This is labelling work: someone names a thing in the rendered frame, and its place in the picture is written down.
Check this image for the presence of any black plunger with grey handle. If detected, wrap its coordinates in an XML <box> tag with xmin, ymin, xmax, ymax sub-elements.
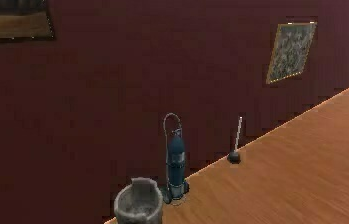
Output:
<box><xmin>227</xmin><ymin>116</ymin><xmax>244</xmax><ymax>165</ymax></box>

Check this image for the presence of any blue upright vacuum cleaner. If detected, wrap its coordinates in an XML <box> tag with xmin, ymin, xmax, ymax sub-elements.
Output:
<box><xmin>161</xmin><ymin>112</ymin><xmax>190</xmax><ymax>205</ymax></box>

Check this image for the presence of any brown framed picture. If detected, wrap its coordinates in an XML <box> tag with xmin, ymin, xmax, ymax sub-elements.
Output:
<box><xmin>0</xmin><ymin>0</ymin><xmax>56</xmax><ymax>42</ymax></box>

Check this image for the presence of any grey bucket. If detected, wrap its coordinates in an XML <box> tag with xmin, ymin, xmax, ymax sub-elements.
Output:
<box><xmin>113</xmin><ymin>177</ymin><xmax>164</xmax><ymax>224</ymax></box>

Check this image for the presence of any grey speckled framed picture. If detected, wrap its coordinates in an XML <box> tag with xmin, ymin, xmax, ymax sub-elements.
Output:
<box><xmin>265</xmin><ymin>21</ymin><xmax>318</xmax><ymax>85</ymax></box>

